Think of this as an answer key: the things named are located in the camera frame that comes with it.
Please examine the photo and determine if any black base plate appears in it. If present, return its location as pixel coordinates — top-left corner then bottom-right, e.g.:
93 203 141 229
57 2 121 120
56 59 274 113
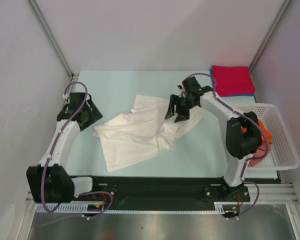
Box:
72 175 251 211

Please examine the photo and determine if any aluminium frame post right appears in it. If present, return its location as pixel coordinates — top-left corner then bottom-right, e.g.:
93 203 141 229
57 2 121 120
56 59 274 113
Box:
248 0 294 74

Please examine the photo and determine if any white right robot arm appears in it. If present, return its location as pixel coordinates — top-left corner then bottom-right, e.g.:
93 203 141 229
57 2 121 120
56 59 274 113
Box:
165 87 263 201

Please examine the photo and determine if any white t shirt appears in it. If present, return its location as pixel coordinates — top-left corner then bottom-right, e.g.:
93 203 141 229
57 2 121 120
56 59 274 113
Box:
93 94 205 172

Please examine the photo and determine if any folded blue t shirt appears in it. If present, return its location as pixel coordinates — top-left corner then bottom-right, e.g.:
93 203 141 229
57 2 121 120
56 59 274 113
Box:
209 68 255 98

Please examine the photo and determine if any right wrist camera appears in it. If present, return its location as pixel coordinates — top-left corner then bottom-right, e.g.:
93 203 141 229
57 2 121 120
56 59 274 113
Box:
177 76 213 96

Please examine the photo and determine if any white plastic basket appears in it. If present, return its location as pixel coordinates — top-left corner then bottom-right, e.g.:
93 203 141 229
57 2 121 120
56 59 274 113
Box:
237 103 300 171

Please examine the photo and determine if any orange t shirt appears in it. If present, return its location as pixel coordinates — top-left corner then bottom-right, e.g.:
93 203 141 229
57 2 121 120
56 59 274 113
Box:
241 119 274 145

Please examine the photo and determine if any folded red t shirt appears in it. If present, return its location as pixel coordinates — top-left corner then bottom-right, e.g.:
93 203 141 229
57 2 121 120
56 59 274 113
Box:
211 65 256 97

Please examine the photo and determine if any aluminium frame post left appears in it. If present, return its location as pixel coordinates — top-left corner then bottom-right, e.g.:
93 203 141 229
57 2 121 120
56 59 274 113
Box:
26 0 74 79

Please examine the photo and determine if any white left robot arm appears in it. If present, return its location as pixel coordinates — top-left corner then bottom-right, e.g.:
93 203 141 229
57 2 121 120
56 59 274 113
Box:
26 92 103 204

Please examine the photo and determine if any white slotted cable duct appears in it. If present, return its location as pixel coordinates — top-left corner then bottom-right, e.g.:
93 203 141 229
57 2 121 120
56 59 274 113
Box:
36 201 241 214

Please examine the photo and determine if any pink t shirt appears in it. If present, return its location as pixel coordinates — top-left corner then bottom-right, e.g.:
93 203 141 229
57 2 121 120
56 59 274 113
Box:
248 143 272 167

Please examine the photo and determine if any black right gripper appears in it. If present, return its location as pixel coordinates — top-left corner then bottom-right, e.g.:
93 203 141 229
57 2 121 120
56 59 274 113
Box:
165 93 197 123

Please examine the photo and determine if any aluminium frame post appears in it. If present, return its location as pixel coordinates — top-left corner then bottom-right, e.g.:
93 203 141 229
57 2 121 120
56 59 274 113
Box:
26 0 74 79
248 0 294 74

